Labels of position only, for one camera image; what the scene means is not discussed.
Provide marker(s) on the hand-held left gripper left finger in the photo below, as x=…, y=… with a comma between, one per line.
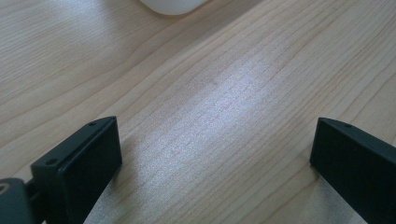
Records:
x=77, y=168

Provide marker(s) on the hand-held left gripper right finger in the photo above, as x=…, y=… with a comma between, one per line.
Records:
x=358, y=168

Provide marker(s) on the white rounded object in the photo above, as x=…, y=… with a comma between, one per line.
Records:
x=172, y=6

